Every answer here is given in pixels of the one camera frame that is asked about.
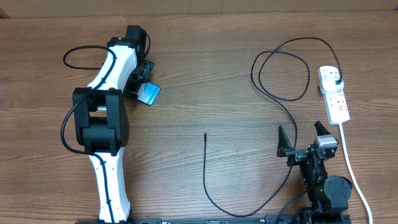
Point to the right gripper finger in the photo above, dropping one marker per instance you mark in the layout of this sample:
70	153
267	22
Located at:
284	144
320	129

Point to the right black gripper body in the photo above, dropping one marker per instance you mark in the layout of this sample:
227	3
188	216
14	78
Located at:
296	157

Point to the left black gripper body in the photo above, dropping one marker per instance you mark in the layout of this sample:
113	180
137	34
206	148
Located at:
136	79

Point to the blue screen smartphone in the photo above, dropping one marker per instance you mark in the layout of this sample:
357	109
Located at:
148	93

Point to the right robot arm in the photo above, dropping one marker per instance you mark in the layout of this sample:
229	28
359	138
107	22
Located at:
328	195

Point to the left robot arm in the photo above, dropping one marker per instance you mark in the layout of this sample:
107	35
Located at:
100	117

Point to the white charger plug adapter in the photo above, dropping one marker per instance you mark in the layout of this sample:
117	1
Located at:
331	84

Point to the white power strip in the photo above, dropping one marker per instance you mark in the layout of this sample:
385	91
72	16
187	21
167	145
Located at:
335	103

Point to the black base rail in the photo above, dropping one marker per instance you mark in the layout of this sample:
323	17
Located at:
268	219

